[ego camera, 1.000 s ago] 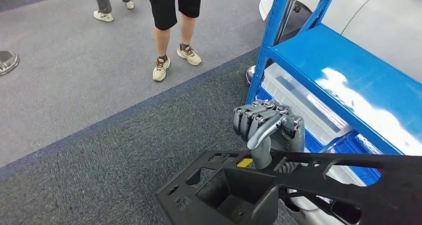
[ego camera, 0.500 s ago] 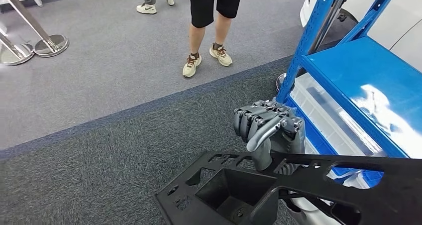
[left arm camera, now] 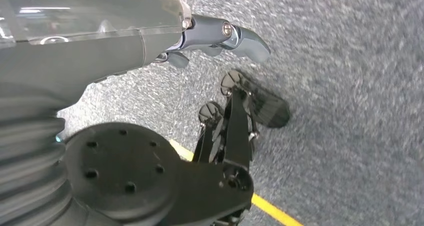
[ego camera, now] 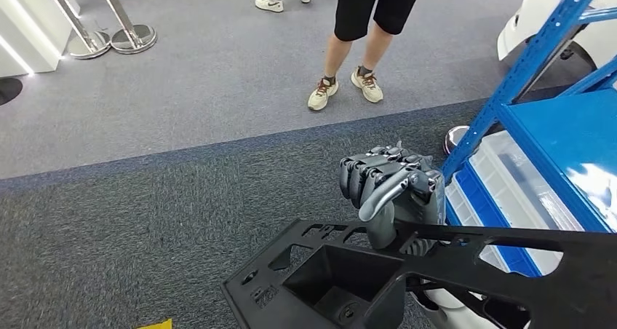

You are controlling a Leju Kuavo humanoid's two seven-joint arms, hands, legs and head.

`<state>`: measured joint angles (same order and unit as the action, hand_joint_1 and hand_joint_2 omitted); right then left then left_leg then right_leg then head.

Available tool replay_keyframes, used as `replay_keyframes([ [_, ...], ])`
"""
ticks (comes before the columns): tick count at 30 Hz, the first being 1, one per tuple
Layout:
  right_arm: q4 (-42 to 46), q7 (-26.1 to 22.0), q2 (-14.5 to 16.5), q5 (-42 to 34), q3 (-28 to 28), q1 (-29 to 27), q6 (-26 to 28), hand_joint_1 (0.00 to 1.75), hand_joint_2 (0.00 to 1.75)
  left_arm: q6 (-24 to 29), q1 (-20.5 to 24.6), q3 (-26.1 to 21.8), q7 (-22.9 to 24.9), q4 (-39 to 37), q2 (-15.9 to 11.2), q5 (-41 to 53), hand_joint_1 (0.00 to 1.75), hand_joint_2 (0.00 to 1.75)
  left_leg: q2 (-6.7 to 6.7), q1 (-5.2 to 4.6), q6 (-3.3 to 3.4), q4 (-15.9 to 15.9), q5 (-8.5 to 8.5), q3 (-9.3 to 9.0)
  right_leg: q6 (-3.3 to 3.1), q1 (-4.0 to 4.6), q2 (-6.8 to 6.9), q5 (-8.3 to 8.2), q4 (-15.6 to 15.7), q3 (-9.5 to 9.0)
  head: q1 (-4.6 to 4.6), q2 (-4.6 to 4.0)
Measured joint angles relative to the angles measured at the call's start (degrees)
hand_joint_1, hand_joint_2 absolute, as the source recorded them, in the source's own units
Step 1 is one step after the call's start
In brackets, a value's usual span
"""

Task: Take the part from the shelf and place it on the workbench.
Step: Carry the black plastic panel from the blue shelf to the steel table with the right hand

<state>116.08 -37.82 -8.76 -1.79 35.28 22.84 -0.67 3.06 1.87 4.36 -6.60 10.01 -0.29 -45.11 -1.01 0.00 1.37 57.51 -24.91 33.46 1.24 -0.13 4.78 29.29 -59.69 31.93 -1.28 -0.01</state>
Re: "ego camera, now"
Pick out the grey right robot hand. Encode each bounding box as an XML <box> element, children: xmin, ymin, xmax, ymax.
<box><xmin>338</xmin><ymin>140</ymin><xmax>447</xmax><ymax>250</ymax></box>

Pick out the black plastic panel part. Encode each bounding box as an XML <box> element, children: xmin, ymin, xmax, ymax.
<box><xmin>221</xmin><ymin>219</ymin><xmax>617</xmax><ymax>329</ymax></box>

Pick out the blue metal shelf rack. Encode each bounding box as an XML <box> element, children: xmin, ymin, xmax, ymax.
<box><xmin>441</xmin><ymin>0</ymin><xmax>617</xmax><ymax>234</ymax></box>

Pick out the white plastic crate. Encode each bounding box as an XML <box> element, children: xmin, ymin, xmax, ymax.
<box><xmin>443</xmin><ymin>176</ymin><xmax>509</xmax><ymax>272</ymax></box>
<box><xmin>468</xmin><ymin>130</ymin><xmax>586</xmax><ymax>276</ymax></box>

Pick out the blue plastic crate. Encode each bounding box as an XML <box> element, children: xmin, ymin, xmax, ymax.
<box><xmin>453</xmin><ymin>162</ymin><xmax>544</xmax><ymax>278</ymax></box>

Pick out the white car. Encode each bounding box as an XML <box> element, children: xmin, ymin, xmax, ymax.
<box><xmin>496</xmin><ymin>0</ymin><xmax>617</xmax><ymax>72</ymax></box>

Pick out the black stanchion stand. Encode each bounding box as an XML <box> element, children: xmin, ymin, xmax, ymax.
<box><xmin>0</xmin><ymin>77</ymin><xmax>23</xmax><ymax>107</ymax></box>

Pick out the white display stand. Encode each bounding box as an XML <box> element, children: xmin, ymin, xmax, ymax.
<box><xmin>0</xmin><ymin>0</ymin><xmax>81</xmax><ymax>77</ymax></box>

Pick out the chrome stanchion post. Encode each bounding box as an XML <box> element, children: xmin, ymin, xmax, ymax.
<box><xmin>443</xmin><ymin>25</ymin><xmax>586</xmax><ymax>155</ymax></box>
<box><xmin>41</xmin><ymin>0</ymin><xmax>112</xmax><ymax>60</ymax></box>
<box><xmin>94</xmin><ymin>0</ymin><xmax>159</xmax><ymax>55</ymax></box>

